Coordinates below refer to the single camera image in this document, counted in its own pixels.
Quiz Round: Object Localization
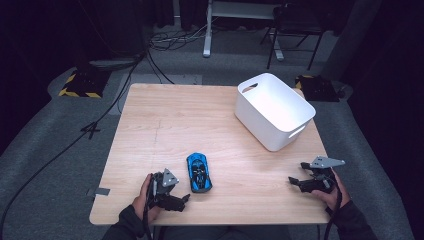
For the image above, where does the hand-held gripper cable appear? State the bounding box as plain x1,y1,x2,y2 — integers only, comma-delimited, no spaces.
142,174,158,240
323,178,344,240

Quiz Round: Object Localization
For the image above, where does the blue toy car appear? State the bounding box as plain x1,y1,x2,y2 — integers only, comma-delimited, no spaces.
186,152,214,194

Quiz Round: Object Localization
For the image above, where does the white desk frame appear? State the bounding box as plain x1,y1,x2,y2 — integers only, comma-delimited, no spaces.
202,0,285,62

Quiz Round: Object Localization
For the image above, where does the long black floor cable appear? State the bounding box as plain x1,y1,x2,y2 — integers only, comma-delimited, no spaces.
0,49,149,236

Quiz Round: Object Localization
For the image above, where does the person's right hand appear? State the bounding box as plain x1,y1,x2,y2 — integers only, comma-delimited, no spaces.
311,170,352,212

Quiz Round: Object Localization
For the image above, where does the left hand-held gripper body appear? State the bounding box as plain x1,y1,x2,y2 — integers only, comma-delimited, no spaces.
147,168,181,212

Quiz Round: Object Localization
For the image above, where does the right hand-held gripper cable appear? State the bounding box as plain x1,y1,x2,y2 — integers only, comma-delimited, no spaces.
323,178,344,240

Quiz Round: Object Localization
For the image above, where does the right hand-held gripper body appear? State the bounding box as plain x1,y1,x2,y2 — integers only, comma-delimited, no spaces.
299,155,346,195

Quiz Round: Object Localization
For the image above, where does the person's left hand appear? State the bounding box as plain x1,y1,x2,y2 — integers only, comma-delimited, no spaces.
132,173,162,225

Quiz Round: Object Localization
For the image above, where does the bundle of floor cables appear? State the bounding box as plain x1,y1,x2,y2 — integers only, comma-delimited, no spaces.
148,18,214,52

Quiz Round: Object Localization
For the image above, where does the grey tape strip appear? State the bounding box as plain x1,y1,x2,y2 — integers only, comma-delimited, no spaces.
86,187,111,198

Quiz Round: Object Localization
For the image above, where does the white plastic bin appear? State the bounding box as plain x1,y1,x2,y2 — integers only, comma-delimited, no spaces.
234,72,317,153

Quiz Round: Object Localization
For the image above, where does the black base with yellow stripes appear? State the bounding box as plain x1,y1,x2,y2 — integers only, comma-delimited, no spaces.
294,74,341,103
58,67,112,99

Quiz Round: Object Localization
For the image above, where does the short black floor cable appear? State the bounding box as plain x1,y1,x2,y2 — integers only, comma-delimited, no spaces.
146,49,176,85

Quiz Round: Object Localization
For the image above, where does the black chair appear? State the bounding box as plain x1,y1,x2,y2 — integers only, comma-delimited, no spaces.
259,2,325,72

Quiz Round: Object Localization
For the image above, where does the black tape cross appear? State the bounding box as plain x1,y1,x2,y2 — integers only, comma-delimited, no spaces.
80,121,101,141

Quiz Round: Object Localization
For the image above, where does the left hand-held gripper cable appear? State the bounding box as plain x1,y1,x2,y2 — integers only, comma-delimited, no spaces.
142,174,158,240

